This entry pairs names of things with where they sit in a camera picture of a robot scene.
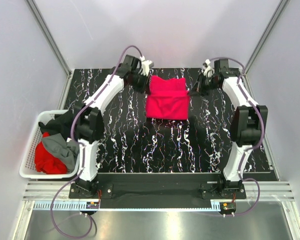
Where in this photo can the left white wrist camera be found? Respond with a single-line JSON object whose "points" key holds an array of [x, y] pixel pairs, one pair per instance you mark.
{"points": [[146, 66]]}

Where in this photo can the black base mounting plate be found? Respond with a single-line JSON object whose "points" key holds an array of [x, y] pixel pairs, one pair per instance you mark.
{"points": [[150, 177]]}

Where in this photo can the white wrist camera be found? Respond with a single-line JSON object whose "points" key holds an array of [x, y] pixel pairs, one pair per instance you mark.
{"points": [[146, 66], [208, 71]]}

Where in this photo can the aluminium rail profile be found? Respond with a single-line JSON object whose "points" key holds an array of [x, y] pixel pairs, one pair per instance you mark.
{"points": [[269, 191]]}

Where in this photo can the aluminium frame post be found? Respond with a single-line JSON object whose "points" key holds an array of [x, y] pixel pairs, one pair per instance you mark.
{"points": [[48, 36], [266, 33]]}

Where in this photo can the small connector board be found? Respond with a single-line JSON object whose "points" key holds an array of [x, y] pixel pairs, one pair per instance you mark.
{"points": [[228, 206], [92, 205]]}

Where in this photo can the white slotted cable duct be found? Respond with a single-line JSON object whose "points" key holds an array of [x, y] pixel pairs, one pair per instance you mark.
{"points": [[139, 206]]}

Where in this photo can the red t shirt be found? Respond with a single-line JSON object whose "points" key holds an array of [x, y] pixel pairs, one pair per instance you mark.
{"points": [[46, 162]]}

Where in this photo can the grey t shirt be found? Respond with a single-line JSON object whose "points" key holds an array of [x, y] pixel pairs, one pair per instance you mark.
{"points": [[66, 151]]}

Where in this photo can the white plastic laundry basket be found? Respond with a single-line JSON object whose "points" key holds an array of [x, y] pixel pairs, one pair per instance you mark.
{"points": [[27, 168]]}

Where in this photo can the black t shirt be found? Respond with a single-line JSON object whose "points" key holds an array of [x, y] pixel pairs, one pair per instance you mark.
{"points": [[61, 124]]}

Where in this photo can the left small connector board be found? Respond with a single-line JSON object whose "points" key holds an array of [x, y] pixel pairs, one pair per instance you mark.
{"points": [[92, 205]]}

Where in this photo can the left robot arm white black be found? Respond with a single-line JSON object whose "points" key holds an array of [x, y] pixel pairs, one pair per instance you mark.
{"points": [[88, 124]]}

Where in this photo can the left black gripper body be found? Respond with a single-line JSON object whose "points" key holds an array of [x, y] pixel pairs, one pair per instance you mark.
{"points": [[138, 82]]}

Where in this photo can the left aluminium frame post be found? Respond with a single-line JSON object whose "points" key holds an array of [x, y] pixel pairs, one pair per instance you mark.
{"points": [[48, 36]]}

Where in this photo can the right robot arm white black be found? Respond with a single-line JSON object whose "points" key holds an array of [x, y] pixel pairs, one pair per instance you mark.
{"points": [[246, 130]]}

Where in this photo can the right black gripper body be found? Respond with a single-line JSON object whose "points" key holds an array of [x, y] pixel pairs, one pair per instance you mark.
{"points": [[205, 84]]}

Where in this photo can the right small connector board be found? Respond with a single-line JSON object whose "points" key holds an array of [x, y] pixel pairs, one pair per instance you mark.
{"points": [[228, 206]]}

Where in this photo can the pink t shirt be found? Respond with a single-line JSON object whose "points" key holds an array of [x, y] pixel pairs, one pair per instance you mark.
{"points": [[168, 99]]}

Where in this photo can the right aluminium frame post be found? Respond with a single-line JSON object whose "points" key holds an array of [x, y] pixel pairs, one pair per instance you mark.
{"points": [[266, 33]]}

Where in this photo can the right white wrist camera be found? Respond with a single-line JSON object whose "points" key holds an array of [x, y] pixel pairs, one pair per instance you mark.
{"points": [[208, 71]]}

